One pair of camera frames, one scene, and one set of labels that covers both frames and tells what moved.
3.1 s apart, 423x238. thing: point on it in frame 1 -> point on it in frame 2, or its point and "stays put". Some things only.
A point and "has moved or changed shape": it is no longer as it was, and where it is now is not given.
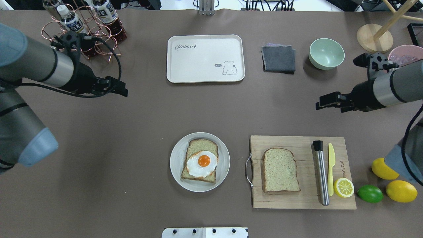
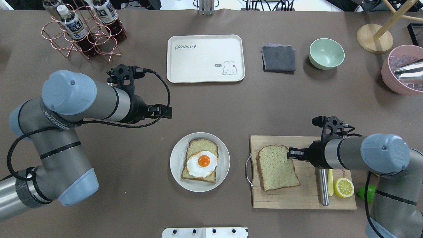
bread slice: [280, 170] has moved or changed shape
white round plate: [177, 157] stays put
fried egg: [202, 164] stays put
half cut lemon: [343, 187] stays put
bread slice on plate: [195, 145] stays put
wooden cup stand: [376, 39] stays put
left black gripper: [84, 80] -> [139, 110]
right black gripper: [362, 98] -> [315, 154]
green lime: [370, 193] stays put
